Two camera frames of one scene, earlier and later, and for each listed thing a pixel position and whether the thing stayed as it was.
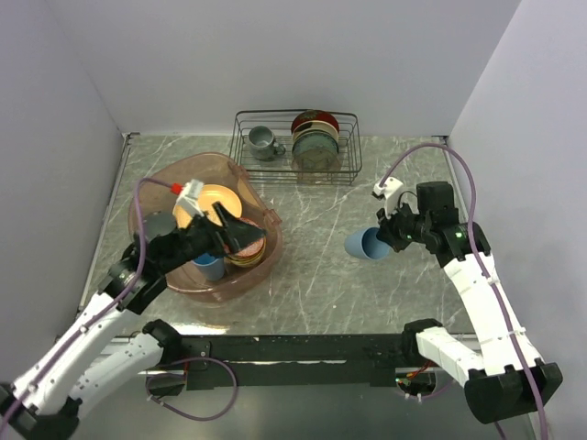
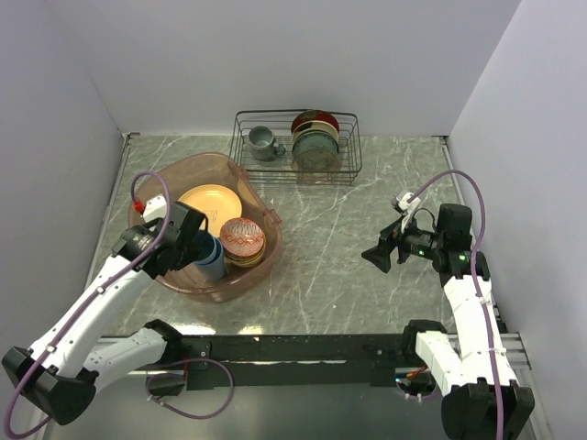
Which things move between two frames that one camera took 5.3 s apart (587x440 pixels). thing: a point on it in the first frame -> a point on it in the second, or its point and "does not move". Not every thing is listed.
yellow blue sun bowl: x=244 y=261 does not move
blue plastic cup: x=367 y=244 -> x=209 y=256
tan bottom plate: x=209 y=194 does not move
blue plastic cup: x=213 y=268 does not move
